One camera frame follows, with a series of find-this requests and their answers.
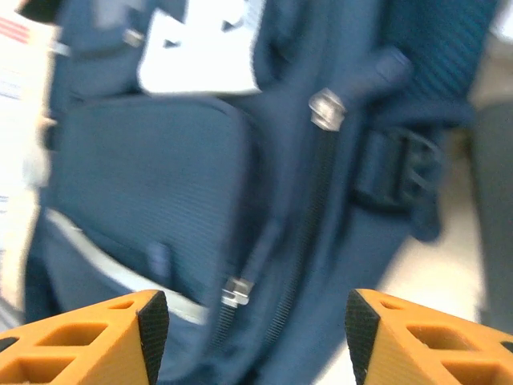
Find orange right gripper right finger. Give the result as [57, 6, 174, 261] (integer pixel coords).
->
[345, 288, 513, 385]

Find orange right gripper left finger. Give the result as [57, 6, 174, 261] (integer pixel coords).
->
[0, 289, 170, 385]

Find navy blue student backpack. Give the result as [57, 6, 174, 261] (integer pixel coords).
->
[23, 0, 502, 385]

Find brown and black book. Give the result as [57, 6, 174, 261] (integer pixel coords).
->
[0, 7, 61, 310]

